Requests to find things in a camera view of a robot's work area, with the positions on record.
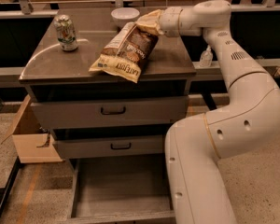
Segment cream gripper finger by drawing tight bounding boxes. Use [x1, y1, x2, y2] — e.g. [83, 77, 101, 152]
[136, 9, 162, 25]
[137, 23, 163, 35]

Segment white ceramic bowl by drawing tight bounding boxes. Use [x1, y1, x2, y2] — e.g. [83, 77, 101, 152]
[111, 7, 140, 28]

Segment grey drawer cabinet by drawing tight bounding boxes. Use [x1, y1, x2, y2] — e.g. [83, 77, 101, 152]
[19, 7, 197, 161]

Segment grey bottom drawer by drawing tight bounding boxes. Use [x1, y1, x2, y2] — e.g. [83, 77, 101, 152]
[64, 154, 175, 224]

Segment grey drawer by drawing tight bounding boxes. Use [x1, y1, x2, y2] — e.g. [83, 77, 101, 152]
[53, 135, 164, 160]
[64, 154, 175, 224]
[31, 96, 189, 129]

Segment clear sanitizer bottle left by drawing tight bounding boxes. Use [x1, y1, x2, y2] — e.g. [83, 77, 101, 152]
[199, 46, 213, 67]

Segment grey top drawer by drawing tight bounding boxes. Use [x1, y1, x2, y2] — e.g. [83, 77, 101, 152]
[31, 96, 189, 129]

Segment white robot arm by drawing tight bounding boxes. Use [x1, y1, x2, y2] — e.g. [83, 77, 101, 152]
[136, 0, 280, 224]

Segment green white soda can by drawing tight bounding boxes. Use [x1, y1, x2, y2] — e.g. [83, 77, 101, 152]
[53, 14, 78, 51]

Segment black floor frame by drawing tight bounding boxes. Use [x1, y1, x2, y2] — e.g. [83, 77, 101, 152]
[0, 158, 21, 218]

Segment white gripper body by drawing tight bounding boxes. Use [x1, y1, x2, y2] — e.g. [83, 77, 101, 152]
[159, 7, 182, 37]

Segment brown chip bag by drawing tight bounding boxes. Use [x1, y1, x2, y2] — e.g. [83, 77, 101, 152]
[89, 22, 158, 83]

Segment open cardboard box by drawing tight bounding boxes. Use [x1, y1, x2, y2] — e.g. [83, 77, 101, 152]
[3, 95, 62, 163]

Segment grey middle drawer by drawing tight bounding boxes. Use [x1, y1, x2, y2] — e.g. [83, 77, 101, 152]
[53, 135, 164, 160]

